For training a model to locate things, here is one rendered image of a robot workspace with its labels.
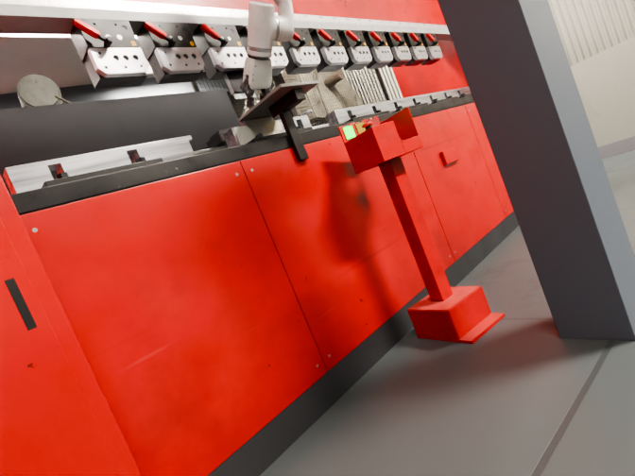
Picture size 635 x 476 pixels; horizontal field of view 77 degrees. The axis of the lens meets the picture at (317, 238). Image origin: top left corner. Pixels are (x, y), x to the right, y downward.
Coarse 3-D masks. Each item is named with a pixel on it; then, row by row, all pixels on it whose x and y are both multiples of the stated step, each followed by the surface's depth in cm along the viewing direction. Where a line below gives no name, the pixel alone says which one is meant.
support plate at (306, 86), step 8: (280, 88) 124; (288, 88) 128; (304, 88) 134; (312, 88) 138; (272, 96) 130; (280, 96) 133; (256, 104) 133; (264, 104) 134; (272, 104) 138; (248, 112) 137; (256, 112) 140; (264, 112) 144; (240, 120) 142
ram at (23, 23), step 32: (128, 0) 122; (160, 0) 129; (192, 0) 137; (224, 0) 147; (256, 0) 158; (320, 0) 185; (352, 0) 202; (384, 0) 223; (416, 0) 249; (0, 32) 104; (32, 32) 109; (64, 32) 114; (192, 32) 141; (384, 32) 218; (416, 32) 240; (448, 32) 271
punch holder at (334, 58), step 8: (312, 32) 180; (328, 32) 183; (336, 32) 188; (320, 40) 179; (336, 40) 186; (320, 48) 180; (328, 48) 180; (336, 48) 185; (344, 48) 188; (320, 56) 181; (328, 56) 179; (336, 56) 183; (344, 56) 187; (320, 64) 183; (328, 64) 181; (336, 64) 185; (344, 64) 190; (320, 72) 186
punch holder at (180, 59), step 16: (144, 32) 126; (176, 32) 130; (144, 48) 129; (160, 48) 125; (176, 48) 129; (192, 48) 133; (160, 64) 126; (176, 64) 127; (192, 64) 131; (160, 80) 130; (176, 80) 134; (192, 80) 139
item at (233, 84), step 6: (228, 78) 144; (234, 78) 146; (240, 78) 148; (228, 84) 146; (234, 84) 146; (240, 84) 148; (234, 90) 145; (240, 90) 147; (234, 96) 146; (240, 96) 147; (246, 96) 149
